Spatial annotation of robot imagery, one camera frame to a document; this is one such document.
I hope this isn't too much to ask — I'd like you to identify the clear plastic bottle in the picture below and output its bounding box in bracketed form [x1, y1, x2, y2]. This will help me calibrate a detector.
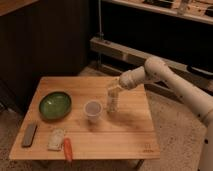
[107, 89, 119, 113]

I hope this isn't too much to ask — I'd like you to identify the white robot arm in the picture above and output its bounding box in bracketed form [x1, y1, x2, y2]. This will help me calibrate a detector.
[107, 56, 213, 171]

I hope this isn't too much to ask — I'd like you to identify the wooden shelf beam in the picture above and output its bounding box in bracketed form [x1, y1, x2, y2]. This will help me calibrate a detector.
[90, 37, 213, 99]

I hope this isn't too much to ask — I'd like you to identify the clear plastic cup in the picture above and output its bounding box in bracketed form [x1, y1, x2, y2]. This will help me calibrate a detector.
[83, 100, 102, 123]

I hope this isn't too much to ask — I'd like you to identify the wooden table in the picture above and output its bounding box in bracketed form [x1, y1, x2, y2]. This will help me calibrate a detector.
[9, 77, 160, 160]

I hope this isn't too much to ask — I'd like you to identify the metal pole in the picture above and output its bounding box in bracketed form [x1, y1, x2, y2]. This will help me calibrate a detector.
[98, 0, 104, 40]

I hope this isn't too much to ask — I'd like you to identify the green bowl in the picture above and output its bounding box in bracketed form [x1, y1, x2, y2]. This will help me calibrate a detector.
[39, 91, 72, 121]

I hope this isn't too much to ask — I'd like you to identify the orange carrot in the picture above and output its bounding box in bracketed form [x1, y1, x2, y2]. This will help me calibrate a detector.
[64, 138, 72, 162]

